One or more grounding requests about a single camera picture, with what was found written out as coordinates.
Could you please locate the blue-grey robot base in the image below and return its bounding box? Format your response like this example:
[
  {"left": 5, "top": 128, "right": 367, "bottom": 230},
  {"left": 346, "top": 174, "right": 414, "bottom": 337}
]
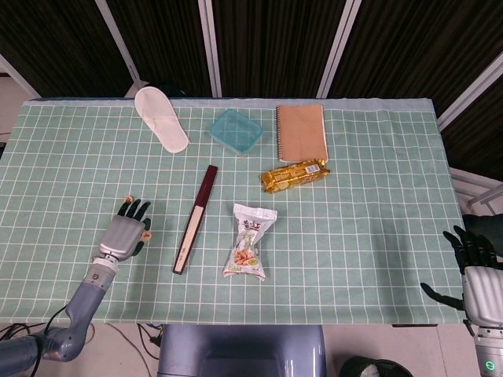
[{"left": 156, "top": 324, "right": 328, "bottom": 377}]

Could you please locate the clear container with teal lid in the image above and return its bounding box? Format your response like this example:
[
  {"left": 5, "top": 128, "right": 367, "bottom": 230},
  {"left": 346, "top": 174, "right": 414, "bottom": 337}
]
[{"left": 208, "top": 108, "right": 264, "bottom": 157}]

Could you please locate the dark red folding fan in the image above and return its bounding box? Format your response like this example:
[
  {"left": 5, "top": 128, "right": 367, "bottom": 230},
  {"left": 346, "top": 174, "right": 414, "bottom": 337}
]
[{"left": 172, "top": 164, "right": 219, "bottom": 275}]

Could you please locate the dark green bulky object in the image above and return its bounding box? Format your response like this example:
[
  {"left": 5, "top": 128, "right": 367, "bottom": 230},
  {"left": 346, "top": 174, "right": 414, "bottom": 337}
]
[{"left": 461, "top": 211, "right": 503, "bottom": 244}]

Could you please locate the black trash bin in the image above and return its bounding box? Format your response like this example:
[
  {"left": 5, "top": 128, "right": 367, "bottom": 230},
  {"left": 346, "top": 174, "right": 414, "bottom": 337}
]
[{"left": 338, "top": 355, "right": 414, "bottom": 377}]

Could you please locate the brown spiral notebook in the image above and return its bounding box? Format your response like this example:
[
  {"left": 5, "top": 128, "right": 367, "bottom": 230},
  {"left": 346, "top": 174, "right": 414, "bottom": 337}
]
[{"left": 275, "top": 103, "right": 329, "bottom": 164}]

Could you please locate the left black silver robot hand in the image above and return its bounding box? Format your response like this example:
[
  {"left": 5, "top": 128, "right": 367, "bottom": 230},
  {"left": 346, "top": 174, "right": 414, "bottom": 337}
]
[{"left": 97, "top": 199, "right": 152, "bottom": 263}]

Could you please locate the gold biscuit packet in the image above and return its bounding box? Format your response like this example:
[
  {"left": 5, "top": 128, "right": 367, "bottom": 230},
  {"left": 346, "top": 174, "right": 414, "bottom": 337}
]
[{"left": 259, "top": 157, "right": 332, "bottom": 194}]

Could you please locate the white peanut snack bag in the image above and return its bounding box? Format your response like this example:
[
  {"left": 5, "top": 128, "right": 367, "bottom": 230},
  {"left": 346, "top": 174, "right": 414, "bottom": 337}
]
[{"left": 222, "top": 203, "right": 278, "bottom": 282}]

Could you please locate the grey metal rack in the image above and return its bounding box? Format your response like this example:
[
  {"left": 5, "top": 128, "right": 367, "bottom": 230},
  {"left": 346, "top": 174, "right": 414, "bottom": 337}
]
[{"left": 450, "top": 167, "right": 503, "bottom": 215}]

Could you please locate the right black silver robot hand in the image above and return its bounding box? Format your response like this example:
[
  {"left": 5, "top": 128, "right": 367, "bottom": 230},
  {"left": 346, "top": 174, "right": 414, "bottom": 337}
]
[{"left": 420, "top": 225, "right": 503, "bottom": 328}]

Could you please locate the white disposable slipper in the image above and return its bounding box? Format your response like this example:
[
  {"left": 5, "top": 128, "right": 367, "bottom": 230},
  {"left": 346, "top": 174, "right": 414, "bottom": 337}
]
[{"left": 134, "top": 86, "right": 191, "bottom": 154}]

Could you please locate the white partition frame post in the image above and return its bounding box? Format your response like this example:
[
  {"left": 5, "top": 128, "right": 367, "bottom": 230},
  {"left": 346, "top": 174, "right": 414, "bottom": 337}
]
[
  {"left": 198, "top": 0, "right": 223, "bottom": 98},
  {"left": 0, "top": 53, "right": 42, "bottom": 99},
  {"left": 94, "top": 0, "right": 149, "bottom": 98},
  {"left": 316, "top": 0, "right": 362, "bottom": 98},
  {"left": 436, "top": 50, "right": 503, "bottom": 133}
]

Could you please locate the black power cable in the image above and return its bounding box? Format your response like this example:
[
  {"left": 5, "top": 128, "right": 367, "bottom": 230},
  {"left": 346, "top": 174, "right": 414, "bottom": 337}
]
[{"left": 136, "top": 322, "right": 163, "bottom": 359}]

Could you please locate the green checked tablecloth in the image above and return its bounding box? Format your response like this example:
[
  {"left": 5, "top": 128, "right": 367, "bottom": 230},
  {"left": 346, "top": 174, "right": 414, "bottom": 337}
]
[{"left": 0, "top": 97, "right": 464, "bottom": 326}]

